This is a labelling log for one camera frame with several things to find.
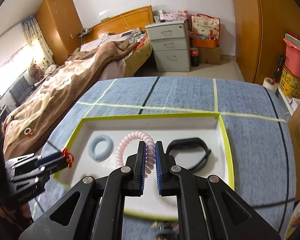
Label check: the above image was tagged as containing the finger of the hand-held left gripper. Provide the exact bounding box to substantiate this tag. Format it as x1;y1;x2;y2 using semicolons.
10;157;68;188
5;152;65;174

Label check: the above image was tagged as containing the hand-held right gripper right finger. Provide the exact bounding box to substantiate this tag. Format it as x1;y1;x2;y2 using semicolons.
155;141;282;240

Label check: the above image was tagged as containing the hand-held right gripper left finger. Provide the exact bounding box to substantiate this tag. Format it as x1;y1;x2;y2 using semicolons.
18;141;147;240

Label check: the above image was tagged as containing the red ornament with gold bells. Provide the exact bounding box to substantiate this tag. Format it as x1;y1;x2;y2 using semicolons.
62;148;75;168

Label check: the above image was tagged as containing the pink spiral hair tie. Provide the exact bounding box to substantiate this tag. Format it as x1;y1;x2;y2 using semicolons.
115;131;155;178

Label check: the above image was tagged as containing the white box with yellow rim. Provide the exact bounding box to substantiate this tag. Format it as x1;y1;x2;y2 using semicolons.
52;114;235;222

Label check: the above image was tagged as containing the person's left hand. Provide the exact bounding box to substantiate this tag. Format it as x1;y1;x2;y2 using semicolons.
0;201;32;222

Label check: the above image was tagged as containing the black wristband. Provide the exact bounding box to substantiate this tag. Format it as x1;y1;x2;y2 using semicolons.
166;137;212;173

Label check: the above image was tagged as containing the brown blanket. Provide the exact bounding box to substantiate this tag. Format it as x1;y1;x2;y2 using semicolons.
2;41;140;155

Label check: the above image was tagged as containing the black chair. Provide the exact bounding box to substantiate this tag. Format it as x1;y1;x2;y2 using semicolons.
9;76;37;105

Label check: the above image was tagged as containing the brown teddy bear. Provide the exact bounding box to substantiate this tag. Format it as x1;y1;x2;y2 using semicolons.
29;64;44;83

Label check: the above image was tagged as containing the blue checked tablecloth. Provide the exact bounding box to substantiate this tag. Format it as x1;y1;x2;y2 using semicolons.
30;76;298;240

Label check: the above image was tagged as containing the window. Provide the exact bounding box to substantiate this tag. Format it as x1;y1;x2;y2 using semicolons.
0;45;33;99

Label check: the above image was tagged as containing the pink bedsheet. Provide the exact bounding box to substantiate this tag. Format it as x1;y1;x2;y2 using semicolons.
100;60;127;80

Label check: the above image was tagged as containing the cola bottle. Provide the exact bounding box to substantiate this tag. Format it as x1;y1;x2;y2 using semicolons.
190;47;200;67

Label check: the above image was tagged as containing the patterned curtain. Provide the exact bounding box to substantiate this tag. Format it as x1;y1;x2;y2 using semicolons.
20;14;54;67

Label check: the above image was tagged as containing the grey drawer cabinet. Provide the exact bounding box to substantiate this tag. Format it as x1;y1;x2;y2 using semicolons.
145;20;192;73

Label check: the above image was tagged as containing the small cardboard box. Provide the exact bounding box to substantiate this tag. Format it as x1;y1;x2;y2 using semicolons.
199;46;222;65

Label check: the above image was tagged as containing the dark bedside shelf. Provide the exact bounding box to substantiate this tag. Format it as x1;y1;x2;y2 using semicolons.
76;27;93;39

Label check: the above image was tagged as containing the pile of clothes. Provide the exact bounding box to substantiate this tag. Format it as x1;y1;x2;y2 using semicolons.
120;29;148;48

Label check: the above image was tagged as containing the tall orange wardrobe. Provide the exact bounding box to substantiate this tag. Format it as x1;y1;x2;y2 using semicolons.
35;0;83;65

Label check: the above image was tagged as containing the orange box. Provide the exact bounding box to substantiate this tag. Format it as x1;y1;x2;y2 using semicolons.
192;38;219;48

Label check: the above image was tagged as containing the toilet paper roll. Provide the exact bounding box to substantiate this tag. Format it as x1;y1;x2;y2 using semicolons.
262;77;279;93

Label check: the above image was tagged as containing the printed round fan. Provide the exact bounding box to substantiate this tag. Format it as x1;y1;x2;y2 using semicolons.
284;196;300;240

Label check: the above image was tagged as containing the red gift bag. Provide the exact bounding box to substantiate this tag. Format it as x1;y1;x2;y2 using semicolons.
191;14;220;40

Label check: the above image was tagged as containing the wooden bed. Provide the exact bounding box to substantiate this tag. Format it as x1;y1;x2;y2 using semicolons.
80;5;154;77

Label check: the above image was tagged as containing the pile of pink packets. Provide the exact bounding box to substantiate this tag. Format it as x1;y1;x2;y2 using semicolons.
152;10;189;23

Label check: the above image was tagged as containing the yellow patterned box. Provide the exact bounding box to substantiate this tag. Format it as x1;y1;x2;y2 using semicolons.
279;65;300;99

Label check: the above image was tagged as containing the large wooden wardrobe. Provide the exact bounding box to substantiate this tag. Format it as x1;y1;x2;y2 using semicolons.
227;0;300;88

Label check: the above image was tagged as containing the pink plastic bin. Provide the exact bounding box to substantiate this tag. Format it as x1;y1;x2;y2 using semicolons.
283;38;300;78

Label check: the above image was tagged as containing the striped gift box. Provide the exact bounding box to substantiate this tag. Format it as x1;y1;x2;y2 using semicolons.
284;32;300;43

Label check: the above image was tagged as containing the blue spiral hair tie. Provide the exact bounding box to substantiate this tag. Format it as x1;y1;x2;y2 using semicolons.
89;135;115;162

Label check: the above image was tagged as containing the white cable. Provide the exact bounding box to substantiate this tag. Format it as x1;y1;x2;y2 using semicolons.
121;14;130;32

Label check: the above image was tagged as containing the red black handle tool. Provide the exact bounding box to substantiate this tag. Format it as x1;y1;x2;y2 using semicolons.
272;55;285;84

